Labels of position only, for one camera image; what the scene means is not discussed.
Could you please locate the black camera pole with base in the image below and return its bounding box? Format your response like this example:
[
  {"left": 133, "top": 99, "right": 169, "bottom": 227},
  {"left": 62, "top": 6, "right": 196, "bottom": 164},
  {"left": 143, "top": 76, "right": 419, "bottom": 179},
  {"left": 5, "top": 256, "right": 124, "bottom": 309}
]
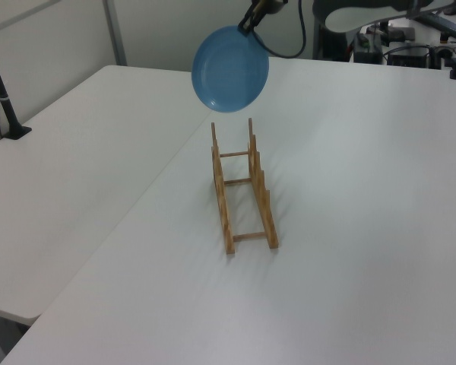
[{"left": 0, "top": 29, "right": 33, "bottom": 141}]

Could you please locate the grey aluminium frame post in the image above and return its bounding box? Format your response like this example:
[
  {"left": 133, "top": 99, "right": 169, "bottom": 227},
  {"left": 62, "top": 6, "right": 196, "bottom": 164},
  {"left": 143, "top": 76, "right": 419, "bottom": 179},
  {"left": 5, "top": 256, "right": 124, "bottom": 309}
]
[{"left": 103, "top": 0, "right": 129, "bottom": 66}]

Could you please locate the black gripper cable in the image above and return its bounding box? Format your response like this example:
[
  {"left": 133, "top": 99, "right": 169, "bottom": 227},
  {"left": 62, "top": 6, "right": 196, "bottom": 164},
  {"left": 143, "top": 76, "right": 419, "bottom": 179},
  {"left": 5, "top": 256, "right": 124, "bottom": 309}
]
[{"left": 255, "top": 0, "right": 309, "bottom": 59}]

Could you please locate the wooden plate rack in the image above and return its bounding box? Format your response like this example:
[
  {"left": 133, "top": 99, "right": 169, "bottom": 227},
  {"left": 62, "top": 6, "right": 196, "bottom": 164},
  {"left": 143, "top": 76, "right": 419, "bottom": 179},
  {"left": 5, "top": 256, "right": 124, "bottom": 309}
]
[{"left": 210, "top": 116, "right": 282, "bottom": 256}]

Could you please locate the teal metal beam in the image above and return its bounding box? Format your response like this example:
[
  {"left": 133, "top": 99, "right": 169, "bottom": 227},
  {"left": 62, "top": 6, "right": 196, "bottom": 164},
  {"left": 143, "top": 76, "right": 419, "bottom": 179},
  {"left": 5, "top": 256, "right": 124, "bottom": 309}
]
[{"left": 405, "top": 6, "right": 456, "bottom": 43}]

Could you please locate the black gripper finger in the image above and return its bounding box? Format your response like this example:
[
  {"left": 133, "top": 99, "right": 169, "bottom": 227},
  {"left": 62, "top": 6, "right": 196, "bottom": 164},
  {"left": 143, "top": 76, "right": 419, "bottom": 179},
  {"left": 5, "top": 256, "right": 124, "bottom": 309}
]
[
  {"left": 256, "top": 0, "right": 289, "bottom": 19},
  {"left": 236, "top": 0, "right": 262, "bottom": 37}
]

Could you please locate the blue round plate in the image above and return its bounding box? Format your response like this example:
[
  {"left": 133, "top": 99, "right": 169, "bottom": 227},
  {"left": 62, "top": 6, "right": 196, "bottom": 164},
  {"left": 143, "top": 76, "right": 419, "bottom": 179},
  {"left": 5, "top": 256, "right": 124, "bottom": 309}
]
[{"left": 190, "top": 24, "right": 271, "bottom": 114}]

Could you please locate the white curved board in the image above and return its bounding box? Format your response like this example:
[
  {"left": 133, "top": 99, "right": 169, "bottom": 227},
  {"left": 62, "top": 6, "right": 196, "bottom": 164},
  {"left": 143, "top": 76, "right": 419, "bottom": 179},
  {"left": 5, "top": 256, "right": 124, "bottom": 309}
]
[{"left": 324, "top": 0, "right": 408, "bottom": 34}]

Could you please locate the black equipment box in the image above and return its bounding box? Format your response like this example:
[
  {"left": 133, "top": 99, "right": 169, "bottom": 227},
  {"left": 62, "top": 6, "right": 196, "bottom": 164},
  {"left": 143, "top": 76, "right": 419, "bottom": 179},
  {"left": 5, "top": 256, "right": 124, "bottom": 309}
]
[{"left": 386, "top": 42, "right": 442, "bottom": 70}]

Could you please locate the black device with green light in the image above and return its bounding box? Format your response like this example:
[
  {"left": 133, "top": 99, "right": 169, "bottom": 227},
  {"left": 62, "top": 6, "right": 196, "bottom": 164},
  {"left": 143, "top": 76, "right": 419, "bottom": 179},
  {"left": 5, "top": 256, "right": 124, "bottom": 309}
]
[{"left": 354, "top": 31, "right": 384, "bottom": 64}]

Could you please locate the grey cabinet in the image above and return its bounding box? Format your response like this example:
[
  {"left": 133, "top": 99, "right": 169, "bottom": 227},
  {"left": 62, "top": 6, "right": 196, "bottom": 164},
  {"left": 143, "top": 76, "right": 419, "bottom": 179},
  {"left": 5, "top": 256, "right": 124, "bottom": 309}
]
[{"left": 312, "top": 0, "right": 361, "bottom": 62}]

